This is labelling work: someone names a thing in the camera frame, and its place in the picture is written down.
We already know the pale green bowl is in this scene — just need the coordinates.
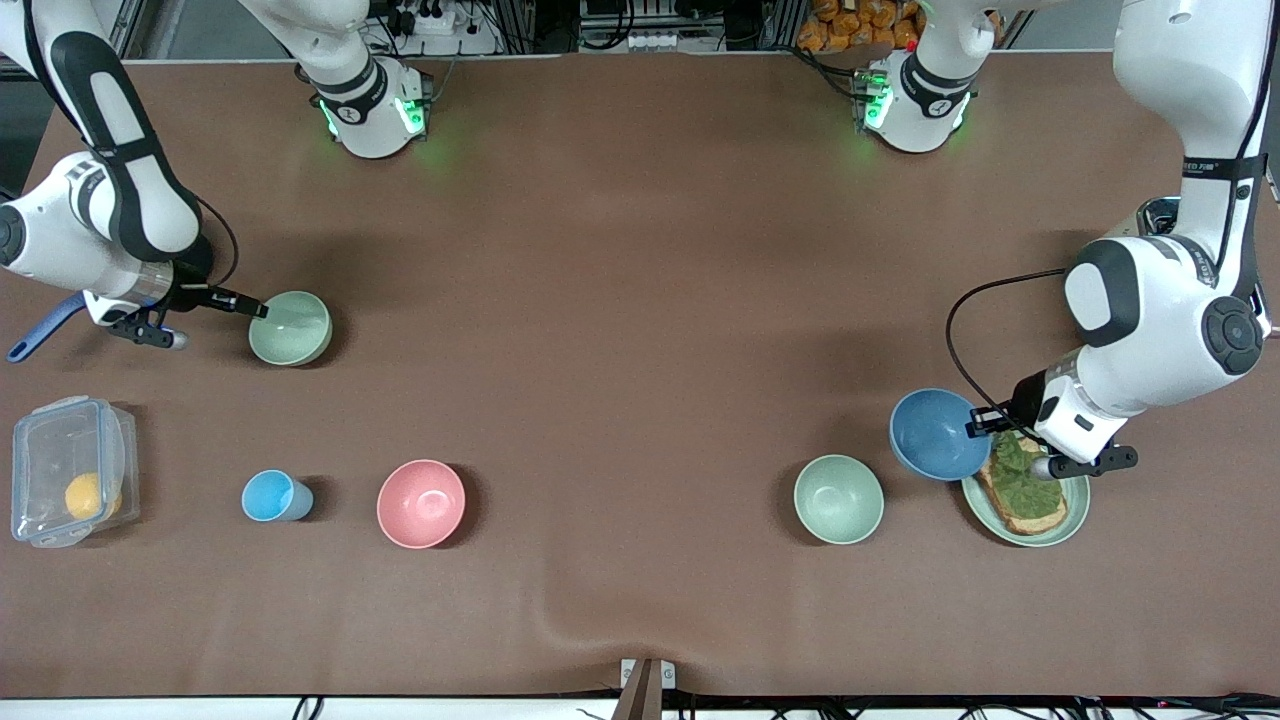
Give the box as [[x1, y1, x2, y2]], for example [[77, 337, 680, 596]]
[[794, 455, 885, 546], [249, 291, 333, 367]]

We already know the beige chrome toaster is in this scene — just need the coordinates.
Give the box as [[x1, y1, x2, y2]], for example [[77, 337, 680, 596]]
[[1138, 196, 1276, 341]]

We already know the yellow orange fruit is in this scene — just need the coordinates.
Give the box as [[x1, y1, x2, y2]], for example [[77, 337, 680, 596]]
[[65, 472, 123, 521]]

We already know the brown angled post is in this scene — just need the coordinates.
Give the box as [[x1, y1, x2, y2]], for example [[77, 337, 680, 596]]
[[612, 660, 663, 720]]

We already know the clear plastic lidded container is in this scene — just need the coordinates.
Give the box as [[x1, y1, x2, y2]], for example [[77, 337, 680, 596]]
[[10, 396, 141, 549]]

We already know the toast slice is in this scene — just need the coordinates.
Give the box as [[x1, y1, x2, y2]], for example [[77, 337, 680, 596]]
[[978, 440, 1069, 536]]

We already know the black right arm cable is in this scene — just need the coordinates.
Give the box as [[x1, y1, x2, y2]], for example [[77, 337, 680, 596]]
[[195, 195, 240, 291]]

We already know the black pot blue handle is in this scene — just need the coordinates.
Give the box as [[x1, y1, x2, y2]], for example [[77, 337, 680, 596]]
[[8, 235, 215, 363]]

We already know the pale green plate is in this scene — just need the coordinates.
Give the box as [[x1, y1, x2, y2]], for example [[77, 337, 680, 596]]
[[962, 468, 1091, 548]]

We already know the green lettuce leaf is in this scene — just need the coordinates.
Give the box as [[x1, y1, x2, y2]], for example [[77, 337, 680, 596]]
[[990, 432, 1063, 521]]

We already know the orange snack bags pile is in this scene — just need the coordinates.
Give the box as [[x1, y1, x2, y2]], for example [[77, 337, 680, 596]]
[[797, 0, 921, 53]]

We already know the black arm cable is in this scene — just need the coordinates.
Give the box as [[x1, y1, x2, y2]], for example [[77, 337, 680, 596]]
[[945, 268, 1069, 411], [195, 195, 240, 291]]

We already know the light blue cup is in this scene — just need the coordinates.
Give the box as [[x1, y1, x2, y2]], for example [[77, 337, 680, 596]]
[[241, 469, 314, 523]]

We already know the pink bowl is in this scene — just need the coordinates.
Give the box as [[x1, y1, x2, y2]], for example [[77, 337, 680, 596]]
[[377, 459, 467, 550]]

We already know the blue bowl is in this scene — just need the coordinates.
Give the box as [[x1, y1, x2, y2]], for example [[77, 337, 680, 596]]
[[889, 388, 993, 483]]

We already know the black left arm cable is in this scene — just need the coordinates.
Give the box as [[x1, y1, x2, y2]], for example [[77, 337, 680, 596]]
[[945, 268, 1069, 411]]

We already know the grey metal table bracket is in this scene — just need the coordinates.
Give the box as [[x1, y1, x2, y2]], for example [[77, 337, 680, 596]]
[[620, 658, 677, 691]]

